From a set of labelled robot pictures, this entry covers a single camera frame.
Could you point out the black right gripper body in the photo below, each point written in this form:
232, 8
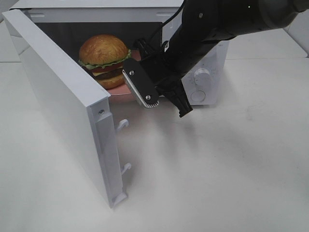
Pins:
165, 79

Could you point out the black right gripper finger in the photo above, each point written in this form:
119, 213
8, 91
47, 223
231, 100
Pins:
176, 94

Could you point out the white round door button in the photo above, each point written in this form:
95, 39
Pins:
198, 96

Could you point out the white microwave knob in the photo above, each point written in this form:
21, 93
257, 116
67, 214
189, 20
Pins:
202, 77

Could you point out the pink round plate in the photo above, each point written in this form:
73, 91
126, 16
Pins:
117, 88

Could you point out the toy burger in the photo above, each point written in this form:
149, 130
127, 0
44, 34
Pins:
103, 56

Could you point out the white microwave door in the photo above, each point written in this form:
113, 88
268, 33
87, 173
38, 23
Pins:
74, 104

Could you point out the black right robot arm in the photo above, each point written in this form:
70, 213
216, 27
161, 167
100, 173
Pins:
205, 23

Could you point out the white microwave oven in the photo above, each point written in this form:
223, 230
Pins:
70, 22

